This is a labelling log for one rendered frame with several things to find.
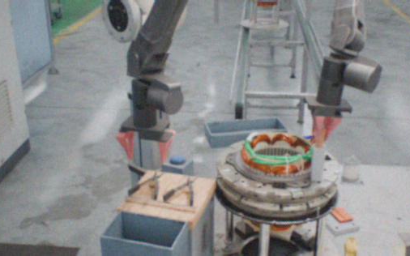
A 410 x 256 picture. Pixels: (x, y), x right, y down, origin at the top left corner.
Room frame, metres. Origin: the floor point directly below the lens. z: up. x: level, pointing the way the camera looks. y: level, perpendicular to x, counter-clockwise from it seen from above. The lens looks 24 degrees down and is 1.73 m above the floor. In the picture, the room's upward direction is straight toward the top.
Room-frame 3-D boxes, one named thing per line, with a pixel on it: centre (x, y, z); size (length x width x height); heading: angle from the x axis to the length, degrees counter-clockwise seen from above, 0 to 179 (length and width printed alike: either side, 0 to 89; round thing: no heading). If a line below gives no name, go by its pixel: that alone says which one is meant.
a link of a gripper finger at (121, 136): (1.10, 0.16, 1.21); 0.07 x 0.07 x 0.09; 74
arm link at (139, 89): (1.09, 0.13, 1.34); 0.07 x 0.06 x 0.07; 47
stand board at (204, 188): (1.10, 0.09, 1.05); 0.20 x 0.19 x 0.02; 163
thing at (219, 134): (1.52, -0.13, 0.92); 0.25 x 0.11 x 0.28; 101
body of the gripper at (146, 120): (1.10, 0.13, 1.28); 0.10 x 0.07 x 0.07; 74
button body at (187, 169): (1.33, 0.08, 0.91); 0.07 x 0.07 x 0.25; 64
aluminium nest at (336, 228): (1.39, -0.43, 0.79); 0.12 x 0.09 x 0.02; 19
